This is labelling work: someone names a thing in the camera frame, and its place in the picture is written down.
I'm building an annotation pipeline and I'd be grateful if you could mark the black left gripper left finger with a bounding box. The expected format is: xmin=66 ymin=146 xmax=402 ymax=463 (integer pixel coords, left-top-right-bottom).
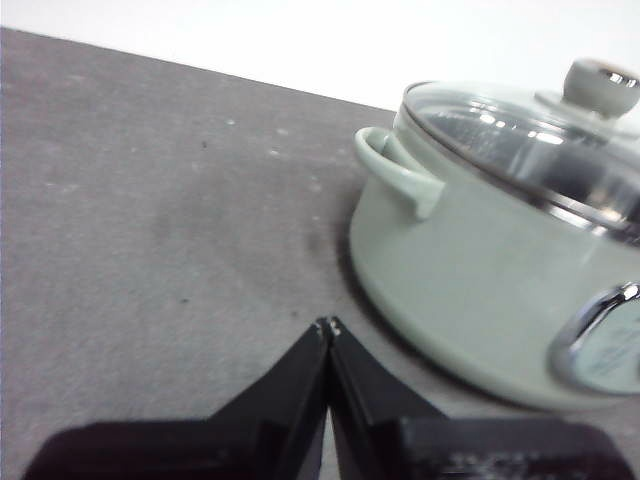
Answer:
xmin=22 ymin=318 xmax=332 ymax=480

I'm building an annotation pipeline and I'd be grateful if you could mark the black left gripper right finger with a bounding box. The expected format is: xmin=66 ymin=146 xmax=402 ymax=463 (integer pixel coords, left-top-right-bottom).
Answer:
xmin=326 ymin=315 xmax=627 ymax=480

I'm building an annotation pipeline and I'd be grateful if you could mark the glass lid with green knob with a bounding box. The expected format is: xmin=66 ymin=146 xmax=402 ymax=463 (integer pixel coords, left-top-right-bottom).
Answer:
xmin=402 ymin=57 xmax=640 ymax=242

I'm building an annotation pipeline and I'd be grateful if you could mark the pale green electric pot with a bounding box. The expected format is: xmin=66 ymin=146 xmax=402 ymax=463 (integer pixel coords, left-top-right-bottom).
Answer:
xmin=348 ymin=82 xmax=640 ymax=412

